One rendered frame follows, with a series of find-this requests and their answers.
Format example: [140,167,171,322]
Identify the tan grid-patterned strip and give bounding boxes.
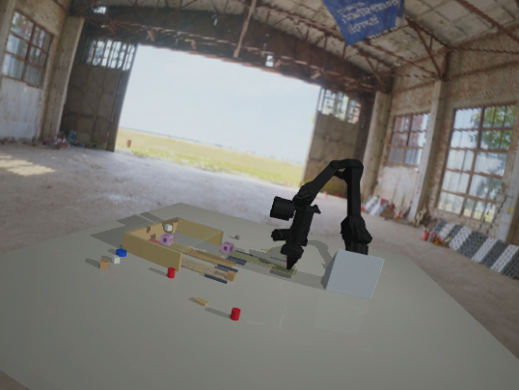
[189,249,236,268]

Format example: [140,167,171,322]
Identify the tan wooden strip with blue speckles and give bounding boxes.
[180,257,227,279]

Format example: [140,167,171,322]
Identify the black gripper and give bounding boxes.
[281,223,310,270]

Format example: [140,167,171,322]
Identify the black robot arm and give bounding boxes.
[270,159,372,255]

